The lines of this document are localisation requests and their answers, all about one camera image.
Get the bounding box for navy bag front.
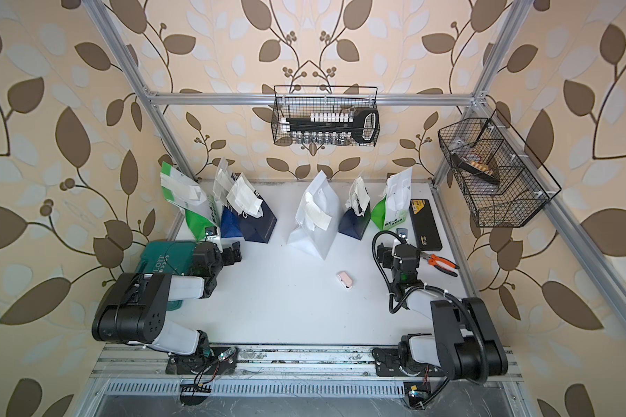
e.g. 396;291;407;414
227;174;278;243

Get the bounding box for aluminium frame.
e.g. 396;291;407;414
83;1;626;332

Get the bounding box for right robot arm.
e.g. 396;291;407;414
386;242;509;385

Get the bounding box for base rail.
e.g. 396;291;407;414
75;344;535;416

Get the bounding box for green white bag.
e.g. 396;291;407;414
160;162;220;242
371;168;412;230

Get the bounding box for black box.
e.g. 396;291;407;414
409;199;443;252

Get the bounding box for pink mini stapler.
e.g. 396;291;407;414
337;271;354;289

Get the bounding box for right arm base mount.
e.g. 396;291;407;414
371;342;450;410

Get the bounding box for green tool case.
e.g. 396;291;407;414
137;241;204;312

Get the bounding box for wire basket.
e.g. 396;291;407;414
271;84;380;147
438;109;562;228

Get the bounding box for dark tool in basket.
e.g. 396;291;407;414
451;154;500;185

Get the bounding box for back wire basket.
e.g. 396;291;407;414
271;84;380;147

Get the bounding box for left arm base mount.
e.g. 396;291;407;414
165;345;239;408

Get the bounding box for receipt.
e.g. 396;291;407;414
304;192;332;230
227;174;264;218
345;177;370;216

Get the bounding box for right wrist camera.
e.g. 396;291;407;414
396;228;408;244

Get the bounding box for navy bag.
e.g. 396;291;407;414
227;174;278;243
338;205;371;241

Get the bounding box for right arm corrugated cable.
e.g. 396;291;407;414
371;229;490;408

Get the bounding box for right wire basket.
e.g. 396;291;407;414
438;109;562;228

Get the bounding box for large white paper bag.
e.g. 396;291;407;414
287;172;344;260

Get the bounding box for black socket set holder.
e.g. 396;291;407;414
272;108;380;144

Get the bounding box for blue white Cheerful bag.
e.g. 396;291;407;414
213;158;243;238

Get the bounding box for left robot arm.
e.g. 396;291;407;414
91;241;242;359

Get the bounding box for orange handled pliers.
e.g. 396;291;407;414
421;251;459;277

